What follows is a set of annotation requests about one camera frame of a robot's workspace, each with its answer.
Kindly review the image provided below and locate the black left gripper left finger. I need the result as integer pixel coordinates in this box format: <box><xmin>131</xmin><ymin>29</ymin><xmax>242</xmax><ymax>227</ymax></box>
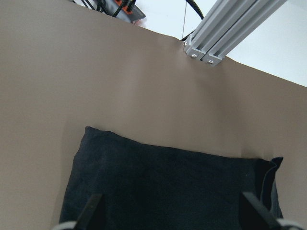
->
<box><xmin>73</xmin><ymin>194</ymin><xmax>104</xmax><ymax>230</ymax></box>

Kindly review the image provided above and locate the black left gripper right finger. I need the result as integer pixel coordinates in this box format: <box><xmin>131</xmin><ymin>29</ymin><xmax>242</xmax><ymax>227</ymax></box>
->
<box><xmin>239</xmin><ymin>192</ymin><xmax>282</xmax><ymax>230</ymax></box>

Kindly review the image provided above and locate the black graphic t-shirt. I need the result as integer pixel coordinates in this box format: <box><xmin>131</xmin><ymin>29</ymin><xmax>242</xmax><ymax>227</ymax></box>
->
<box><xmin>59</xmin><ymin>126</ymin><xmax>283</xmax><ymax>230</ymax></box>

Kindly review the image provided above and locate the aluminium frame post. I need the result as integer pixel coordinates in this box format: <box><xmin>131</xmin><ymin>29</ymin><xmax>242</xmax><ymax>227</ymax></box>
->
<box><xmin>184</xmin><ymin>0</ymin><xmax>286</xmax><ymax>66</ymax></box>

